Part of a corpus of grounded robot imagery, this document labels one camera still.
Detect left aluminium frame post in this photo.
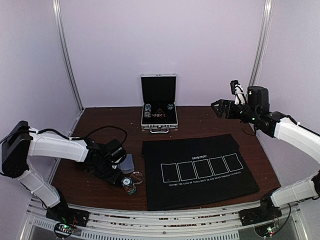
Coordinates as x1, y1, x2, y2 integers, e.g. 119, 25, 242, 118
52, 0, 84, 112

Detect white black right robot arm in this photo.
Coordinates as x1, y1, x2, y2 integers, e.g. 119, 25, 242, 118
210, 80, 320, 221

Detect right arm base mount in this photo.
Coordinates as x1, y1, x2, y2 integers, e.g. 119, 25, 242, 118
239, 206, 282, 238

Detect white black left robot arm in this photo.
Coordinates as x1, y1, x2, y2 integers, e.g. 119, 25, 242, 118
0, 120, 127, 222

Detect aluminium frame rail front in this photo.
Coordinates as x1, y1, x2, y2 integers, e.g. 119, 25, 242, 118
26, 197, 301, 240

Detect grey playing card deck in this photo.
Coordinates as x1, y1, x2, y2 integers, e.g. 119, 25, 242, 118
118, 154, 135, 174

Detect stack of poker chips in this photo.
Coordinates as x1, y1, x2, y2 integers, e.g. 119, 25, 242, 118
121, 177, 137, 195

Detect chips row in case left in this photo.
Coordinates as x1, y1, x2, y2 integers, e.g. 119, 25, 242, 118
143, 103, 152, 118

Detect aluminium poker case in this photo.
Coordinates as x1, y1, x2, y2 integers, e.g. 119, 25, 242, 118
140, 73, 179, 134

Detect aluminium frame post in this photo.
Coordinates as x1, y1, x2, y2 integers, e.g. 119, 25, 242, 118
52, 0, 84, 112
248, 0, 274, 86

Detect chips in case right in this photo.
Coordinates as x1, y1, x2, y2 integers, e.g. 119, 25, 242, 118
167, 103, 175, 111

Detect right aluminium frame post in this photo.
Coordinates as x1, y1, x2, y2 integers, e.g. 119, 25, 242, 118
248, 0, 274, 86

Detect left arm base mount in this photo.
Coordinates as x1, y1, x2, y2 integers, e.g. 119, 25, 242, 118
45, 208, 90, 239

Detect black poker table mat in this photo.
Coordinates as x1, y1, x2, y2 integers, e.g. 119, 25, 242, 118
141, 134, 260, 211

